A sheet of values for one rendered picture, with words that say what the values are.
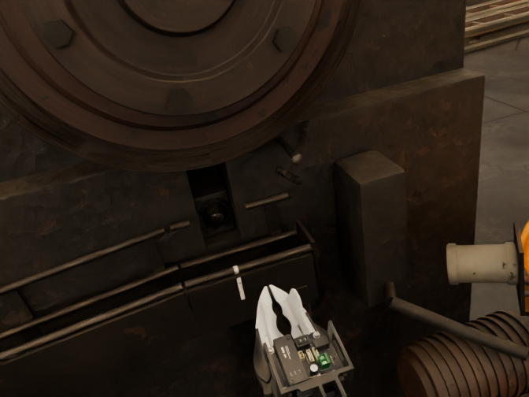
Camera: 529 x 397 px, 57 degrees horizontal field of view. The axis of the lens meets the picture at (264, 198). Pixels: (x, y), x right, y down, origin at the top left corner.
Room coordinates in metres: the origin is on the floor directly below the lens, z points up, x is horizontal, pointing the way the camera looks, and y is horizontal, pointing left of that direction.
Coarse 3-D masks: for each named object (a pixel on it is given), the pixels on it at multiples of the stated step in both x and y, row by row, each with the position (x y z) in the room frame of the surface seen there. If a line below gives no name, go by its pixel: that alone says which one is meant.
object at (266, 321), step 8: (264, 288) 0.46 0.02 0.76; (264, 296) 0.45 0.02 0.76; (264, 304) 0.44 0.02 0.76; (272, 304) 0.44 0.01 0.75; (264, 312) 0.39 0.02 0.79; (272, 312) 0.43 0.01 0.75; (256, 320) 0.42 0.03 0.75; (264, 320) 0.40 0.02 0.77; (272, 320) 0.42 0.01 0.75; (264, 328) 0.40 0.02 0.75; (272, 328) 0.40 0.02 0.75; (264, 336) 0.40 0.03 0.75; (272, 336) 0.38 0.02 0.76; (280, 336) 0.40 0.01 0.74; (272, 344) 0.37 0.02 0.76
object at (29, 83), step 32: (0, 0) 0.50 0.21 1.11; (320, 0) 0.57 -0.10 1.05; (0, 32) 0.52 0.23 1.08; (32, 32) 0.50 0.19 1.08; (320, 32) 0.59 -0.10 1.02; (0, 64) 0.52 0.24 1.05; (32, 64) 0.51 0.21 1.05; (288, 64) 0.56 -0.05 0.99; (32, 96) 0.52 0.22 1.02; (64, 96) 0.53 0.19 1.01; (96, 96) 0.51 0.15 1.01; (256, 96) 0.55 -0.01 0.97; (288, 96) 0.58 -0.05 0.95; (96, 128) 0.53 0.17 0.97; (128, 128) 0.54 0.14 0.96; (160, 128) 0.54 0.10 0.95; (192, 128) 0.55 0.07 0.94; (224, 128) 0.56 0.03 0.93
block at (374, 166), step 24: (336, 168) 0.68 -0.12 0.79; (360, 168) 0.65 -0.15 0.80; (384, 168) 0.64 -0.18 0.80; (360, 192) 0.61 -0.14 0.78; (384, 192) 0.61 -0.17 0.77; (360, 216) 0.61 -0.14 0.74; (384, 216) 0.61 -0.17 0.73; (360, 240) 0.61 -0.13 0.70; (384, 240) 0.61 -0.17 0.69; (360, 264) 0.62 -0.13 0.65; (384, 264) 0.61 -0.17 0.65; (360, 288) 0.63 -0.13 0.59
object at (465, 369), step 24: (504, 312) 0.58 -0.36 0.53; (432, 336) 0.56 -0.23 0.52; (456, 336) 0.55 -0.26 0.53; (504, 336) 0.53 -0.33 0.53; (528, 336) 0.53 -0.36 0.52; (408, 360) 0.53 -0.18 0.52; (432, 360) 0.51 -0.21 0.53; (456, 360) 0.50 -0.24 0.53; (480, 360) 0.50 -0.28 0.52; (504, 360) 0.50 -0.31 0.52; (408, 384) 0.53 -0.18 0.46; (432, 384) 0.48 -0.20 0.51; (456, 384) 0.48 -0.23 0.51; (480, 384) 0.48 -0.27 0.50; (504, 384) 0.48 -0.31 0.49; (528, 384) 0.48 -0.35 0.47
